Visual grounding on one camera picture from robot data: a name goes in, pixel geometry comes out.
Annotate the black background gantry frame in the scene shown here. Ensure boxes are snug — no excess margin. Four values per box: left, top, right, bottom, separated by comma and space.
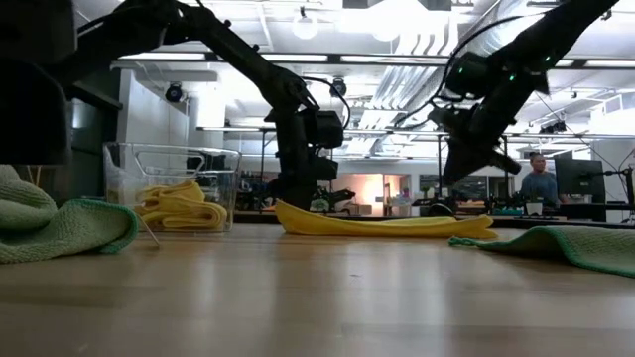
257, 127, 511, 207

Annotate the white round ceiling lamp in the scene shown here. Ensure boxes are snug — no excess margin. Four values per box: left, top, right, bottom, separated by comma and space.
291, 11, 320, 42

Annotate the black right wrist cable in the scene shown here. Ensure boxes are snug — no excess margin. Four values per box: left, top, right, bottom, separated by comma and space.
396, 14, 545, 130

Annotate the person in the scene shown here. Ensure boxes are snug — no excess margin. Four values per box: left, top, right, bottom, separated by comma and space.
519, 151, 570, 207

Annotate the yellow microfiber towel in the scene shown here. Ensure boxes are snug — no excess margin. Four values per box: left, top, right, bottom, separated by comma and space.
275, 198, 499, 240
136, 179, 205, 204
133, 197, 228, 232

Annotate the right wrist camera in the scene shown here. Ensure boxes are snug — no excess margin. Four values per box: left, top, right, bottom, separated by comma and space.
428, 105, 470, 133

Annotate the clear plastic bin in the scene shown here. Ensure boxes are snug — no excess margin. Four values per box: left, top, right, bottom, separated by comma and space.
102, 142, 243, 233

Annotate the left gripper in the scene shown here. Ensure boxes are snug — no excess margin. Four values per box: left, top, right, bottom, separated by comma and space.
267, 143, 318, 212

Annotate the long ceiling light strip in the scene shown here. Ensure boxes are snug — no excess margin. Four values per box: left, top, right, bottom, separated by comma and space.
118, 51, 635, 68

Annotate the black computer monitor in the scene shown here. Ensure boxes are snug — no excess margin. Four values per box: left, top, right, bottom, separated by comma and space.
554, 157, 607, 204

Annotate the green microfiber towel white tag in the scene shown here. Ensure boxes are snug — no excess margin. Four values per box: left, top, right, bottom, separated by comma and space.
0, 161, 163, 267

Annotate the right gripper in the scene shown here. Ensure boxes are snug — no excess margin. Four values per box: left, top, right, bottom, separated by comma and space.
441, 88, 522, 186

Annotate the black ceiling spotlight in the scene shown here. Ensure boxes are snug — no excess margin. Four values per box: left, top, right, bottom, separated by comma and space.
327, 76, 349, 99
164, 82, 187, 105

